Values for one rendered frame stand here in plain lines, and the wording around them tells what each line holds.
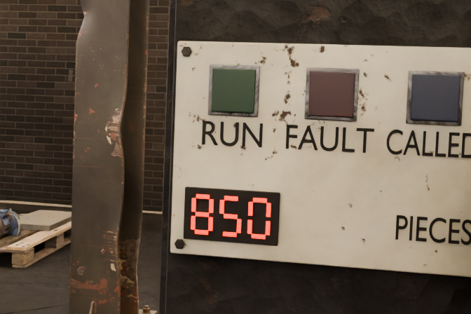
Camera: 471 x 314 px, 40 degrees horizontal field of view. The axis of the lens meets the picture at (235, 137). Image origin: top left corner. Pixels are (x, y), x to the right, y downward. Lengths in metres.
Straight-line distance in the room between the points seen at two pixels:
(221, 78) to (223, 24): 0.05
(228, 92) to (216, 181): 0.07
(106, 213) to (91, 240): 0.15
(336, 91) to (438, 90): 0.08
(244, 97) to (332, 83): 0.07
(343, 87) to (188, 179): 0.15
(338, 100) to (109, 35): 2.68
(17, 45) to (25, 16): 0.33
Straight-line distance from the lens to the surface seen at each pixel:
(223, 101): 0.53
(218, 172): 0.53
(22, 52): 7.39
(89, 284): 3.29
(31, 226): 5.26
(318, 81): 0.52
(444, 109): 0.52
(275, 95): 0.52
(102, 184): 3.17
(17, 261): 4.73
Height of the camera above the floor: 1.19
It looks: 3 degrees down
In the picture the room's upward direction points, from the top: 2 degrees clockwise
